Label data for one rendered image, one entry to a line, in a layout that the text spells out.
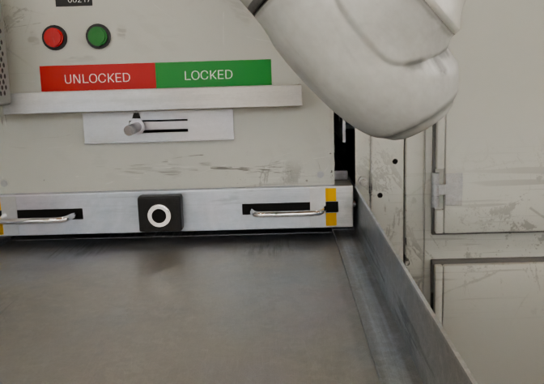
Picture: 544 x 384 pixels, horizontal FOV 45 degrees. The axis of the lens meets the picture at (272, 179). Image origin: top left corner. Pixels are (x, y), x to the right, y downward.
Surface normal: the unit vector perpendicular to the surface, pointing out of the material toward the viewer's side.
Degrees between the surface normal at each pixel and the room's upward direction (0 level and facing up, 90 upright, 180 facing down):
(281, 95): 90
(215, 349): 0
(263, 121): 90
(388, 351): 0
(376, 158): 90
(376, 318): 0
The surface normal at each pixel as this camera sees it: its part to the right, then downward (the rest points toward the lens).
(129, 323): -0.03, -0.98
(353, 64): -0.25, 0.41
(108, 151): 0.00, 0.18
